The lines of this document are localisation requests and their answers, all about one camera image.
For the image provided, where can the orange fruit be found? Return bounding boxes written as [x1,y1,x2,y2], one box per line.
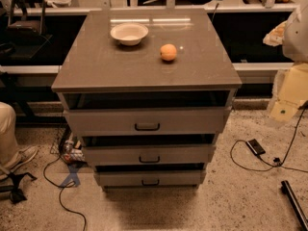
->
[160,44,177,62]

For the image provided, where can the grey drawer cabinet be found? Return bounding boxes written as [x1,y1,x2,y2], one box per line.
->
[51,7,243,191]

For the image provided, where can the black cable left floor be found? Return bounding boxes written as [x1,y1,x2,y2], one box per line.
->
[42,156,88,231]

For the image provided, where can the white bowl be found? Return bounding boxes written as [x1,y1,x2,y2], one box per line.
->
[111,23,148,46]

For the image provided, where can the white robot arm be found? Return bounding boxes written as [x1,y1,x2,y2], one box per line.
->
[263,0,308,122]

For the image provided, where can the black bar on floor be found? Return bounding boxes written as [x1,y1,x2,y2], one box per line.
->
[281,180,308,231]

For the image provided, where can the grey shoe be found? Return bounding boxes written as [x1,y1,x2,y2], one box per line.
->
[1,146,38,172]

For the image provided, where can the black cable floor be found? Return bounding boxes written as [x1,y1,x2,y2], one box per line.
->
[229,102,308,173]
[42,156,88,231]

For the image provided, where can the clutter beside cabinet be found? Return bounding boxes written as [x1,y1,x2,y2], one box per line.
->
[50,126,86,165]

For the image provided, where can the person leg beige trousers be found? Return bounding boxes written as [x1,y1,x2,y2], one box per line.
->
[0,102,19,168]

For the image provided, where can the grey drawer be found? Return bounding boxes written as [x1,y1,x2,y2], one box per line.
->
[83,144,216,166]
[64,107,231,137]
[94,170,206,188]

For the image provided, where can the black chair background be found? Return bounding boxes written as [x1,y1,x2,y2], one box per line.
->
[0,0,50,61]

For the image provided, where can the black device on floor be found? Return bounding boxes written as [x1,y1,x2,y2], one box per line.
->
[246,139,266,156]

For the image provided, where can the blue tape cross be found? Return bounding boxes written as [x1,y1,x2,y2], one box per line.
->
[61,164,83,188]

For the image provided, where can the black cable right floor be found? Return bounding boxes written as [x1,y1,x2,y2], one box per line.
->
[229,102,308,173]

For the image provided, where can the black stand base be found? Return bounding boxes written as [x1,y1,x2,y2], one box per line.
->
[0,165,37,204]

